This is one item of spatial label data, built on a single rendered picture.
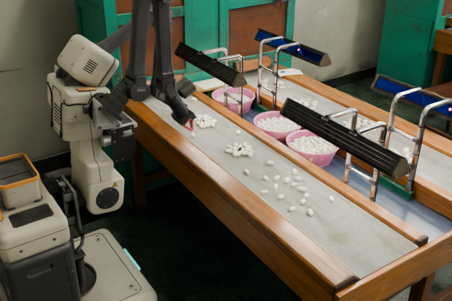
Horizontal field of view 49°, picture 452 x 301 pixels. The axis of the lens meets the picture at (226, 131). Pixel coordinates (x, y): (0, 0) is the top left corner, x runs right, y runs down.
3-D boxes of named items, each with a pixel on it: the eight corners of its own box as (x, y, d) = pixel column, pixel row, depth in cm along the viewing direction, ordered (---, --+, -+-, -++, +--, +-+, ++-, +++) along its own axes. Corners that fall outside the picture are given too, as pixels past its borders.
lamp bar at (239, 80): (233, 89, 237) (234, 74, 234) (173, 54, 284) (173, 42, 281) (247, 85, 241) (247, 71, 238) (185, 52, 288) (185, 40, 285)
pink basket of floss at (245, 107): (249, 119, 291) (249, 105, 287) (206, 115, 297) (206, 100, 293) (258, 103, 314) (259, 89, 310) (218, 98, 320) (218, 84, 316)
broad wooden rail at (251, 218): (329, 328, 167) (335, 287, 159) (123, 127, 302) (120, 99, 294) (354, 313, 173) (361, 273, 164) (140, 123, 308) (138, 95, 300)
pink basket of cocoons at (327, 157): (309, 177, 235) (310, 159, 231) (274, 153, 255) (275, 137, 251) (349, 161, 248) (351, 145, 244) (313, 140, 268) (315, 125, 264)
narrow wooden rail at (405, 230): (414, 265, 184) (420, 241, 179) (183, 101, 319) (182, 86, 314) (424, 259, 187) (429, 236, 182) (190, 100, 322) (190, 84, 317)
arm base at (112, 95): (93, 97, 184) (105, 108, 175) (107, 82, 185) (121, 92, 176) (107, 111, 189) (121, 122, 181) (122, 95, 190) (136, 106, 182)
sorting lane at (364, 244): (360, 283, 166) (360, 279, 165) (139, 102, 302) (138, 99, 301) (418, 251, 181) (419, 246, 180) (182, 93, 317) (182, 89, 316)
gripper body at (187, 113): (183, 107, 208) (176, 95, 204) (196, 116, 201) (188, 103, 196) (171, 117, 207) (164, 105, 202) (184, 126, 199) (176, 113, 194)
